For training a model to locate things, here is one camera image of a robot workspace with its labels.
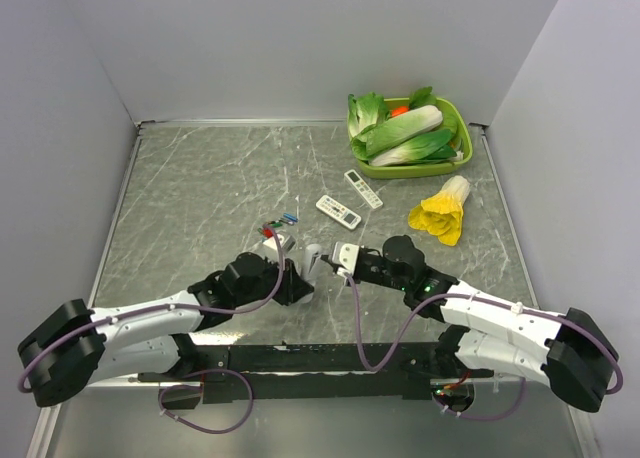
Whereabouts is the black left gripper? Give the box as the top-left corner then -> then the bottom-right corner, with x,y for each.
233,252 -> 313,307

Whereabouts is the white remote with orange button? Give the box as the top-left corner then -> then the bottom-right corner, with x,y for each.
301,244 -> 323,285

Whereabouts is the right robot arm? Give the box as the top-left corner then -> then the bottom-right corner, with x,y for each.
322,235 -> 623,413

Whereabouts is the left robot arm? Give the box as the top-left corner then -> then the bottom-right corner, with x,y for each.
18,252 -> 319,408

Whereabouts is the white remote with coloured buttons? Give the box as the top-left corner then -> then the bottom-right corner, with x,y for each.
315,195 -> 362,231

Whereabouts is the small white remote with display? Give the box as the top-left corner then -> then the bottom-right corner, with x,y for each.
344,169 -> 383,210

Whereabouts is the yellow toy cabbage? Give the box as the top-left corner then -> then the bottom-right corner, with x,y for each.
408,175 -> 471,247

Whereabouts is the toy cabbage middle of basket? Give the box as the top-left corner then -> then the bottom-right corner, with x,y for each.
364,105 -> 443,159

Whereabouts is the toy lettuce left in basket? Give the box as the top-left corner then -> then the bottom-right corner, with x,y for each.
347,92 -> 390,139

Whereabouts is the toy bok choy dark green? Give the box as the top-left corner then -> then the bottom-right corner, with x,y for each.
369,129 -> 458,167

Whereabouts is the orange toy carrot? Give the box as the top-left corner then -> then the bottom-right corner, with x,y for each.
391,106 -> 409,117

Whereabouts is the small green leaf toy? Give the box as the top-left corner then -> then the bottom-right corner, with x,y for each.
408,86 -> 437,110

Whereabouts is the green plastic basket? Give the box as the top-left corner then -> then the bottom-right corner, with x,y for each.
349,96 -> 473,179

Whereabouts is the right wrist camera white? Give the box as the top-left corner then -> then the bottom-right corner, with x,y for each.
329,242 -> 360,277

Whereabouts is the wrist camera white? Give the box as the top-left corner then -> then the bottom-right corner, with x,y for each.
329,242 -> 360,277
261,232 -> 296,262

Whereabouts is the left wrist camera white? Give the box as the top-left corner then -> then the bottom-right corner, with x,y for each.
261,232 -> 296,262

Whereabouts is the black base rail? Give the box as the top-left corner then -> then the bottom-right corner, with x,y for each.
138,342 -> 493,404

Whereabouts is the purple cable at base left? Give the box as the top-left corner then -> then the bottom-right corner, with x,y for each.
157,366 -> 255,435

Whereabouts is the purple cable at base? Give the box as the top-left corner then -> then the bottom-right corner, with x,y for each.
432,377 -> 530,423
157,366 -> 255,435

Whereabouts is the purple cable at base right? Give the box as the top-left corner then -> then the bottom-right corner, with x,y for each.
432,377 -> 530,423

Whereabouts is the aluminium table frame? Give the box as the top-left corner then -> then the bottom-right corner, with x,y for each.
29,123 -> 600,457

